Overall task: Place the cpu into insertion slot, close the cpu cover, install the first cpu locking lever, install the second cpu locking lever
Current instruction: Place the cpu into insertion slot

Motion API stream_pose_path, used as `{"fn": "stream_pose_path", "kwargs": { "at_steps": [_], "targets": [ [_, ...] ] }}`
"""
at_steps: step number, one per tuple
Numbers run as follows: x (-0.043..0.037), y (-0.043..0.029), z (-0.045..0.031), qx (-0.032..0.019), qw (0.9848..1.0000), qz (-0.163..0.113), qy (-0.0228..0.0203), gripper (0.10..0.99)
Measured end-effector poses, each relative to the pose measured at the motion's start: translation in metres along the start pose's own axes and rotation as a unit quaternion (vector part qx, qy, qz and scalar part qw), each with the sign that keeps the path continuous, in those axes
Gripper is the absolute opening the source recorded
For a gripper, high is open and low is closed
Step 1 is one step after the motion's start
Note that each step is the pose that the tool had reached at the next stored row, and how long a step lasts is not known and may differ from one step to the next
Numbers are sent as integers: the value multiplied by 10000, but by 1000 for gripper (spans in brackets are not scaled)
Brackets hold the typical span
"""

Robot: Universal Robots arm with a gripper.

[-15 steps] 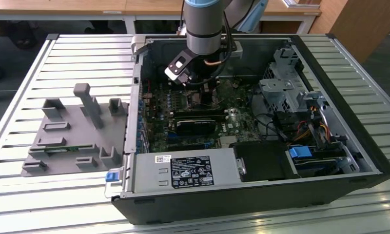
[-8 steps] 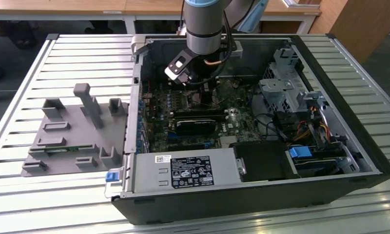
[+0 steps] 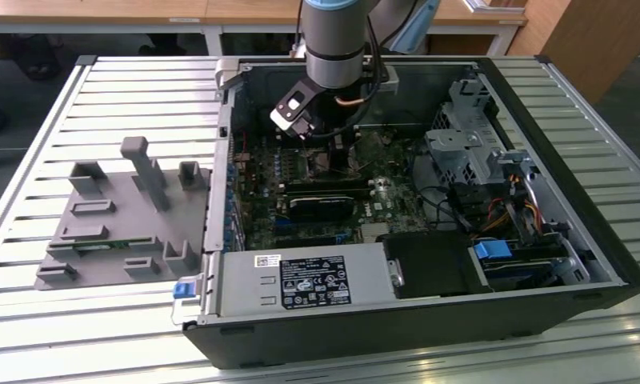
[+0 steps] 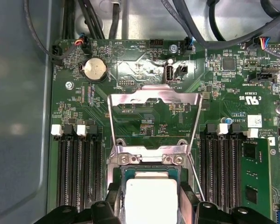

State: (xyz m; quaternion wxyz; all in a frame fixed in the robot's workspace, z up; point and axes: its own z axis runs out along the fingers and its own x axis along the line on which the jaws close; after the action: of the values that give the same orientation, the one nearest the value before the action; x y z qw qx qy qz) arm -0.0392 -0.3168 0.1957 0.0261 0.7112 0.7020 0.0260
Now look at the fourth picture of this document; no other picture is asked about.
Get silver square CPU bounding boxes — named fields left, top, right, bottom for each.
left=121, top=167, right=180, bottom=224

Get CPU socket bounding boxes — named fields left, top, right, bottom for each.
left=108, top=138, right=192, bottom=187

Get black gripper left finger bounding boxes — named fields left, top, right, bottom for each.
left=34, top=183, right=124, bottom=224

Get white label sticker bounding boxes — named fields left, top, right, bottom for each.
left=246, top=114, right=263, bottom=128

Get black pin header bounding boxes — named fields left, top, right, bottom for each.
left=148, top=38, right=164, bottom=49
left=256, top=70, right=275, bottom=83

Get green motherboard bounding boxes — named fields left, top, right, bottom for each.
left=48, top=38, right=280, bottom=224

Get plug with coloured wires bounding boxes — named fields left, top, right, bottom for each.
left=252, top=36, right=271, bottom=51
left=74, top=32, right=91, bottom=54

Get RAM slot black clips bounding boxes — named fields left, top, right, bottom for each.
left=200, top=123, right=217, bottom=203
left=228, top=123, right=242, bottom=208
left=90, top=125, right=103, bottom=203
left=64, top=125, right=77, bottom=210

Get green RAM stick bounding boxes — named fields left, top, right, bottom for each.
left=241, top=137, right=271, bottom=224

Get silver coin battery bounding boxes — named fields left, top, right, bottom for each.
left=82, top=57, right=107, bottom=83

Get black board connector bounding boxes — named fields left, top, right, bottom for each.
left=177, top=64, right=189, bottom=77

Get silver USB port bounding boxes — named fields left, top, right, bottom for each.
left=164, top=64, right=176, bottom=84

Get black square chip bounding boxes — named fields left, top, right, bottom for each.
left=223, top=57, right=236, bottom=71

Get black silver PC case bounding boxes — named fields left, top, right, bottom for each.
left=0, top=0, right=280, bottom=224

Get metal socket cover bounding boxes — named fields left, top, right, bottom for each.
left=106, top=84, right=204, bottom=161

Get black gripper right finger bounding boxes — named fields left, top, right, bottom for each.
left=179, top=182, right=277, bottom=224

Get black wire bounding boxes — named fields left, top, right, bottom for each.
left=62, top=0, right=74, bottom=40
left=260, top=0, right=280, bottom=21
left=161, top=0, right=280, bottom=47
left=206, top=0, right=226, bottom=42
left=77, top=0, right=106, bottom=40
left=108, top=0, right=121, bottom=40
left=23, top=0, right=63, bottom=66

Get metal wire locking lever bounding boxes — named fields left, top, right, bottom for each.
left=188, top=151, right=206, bottom=203

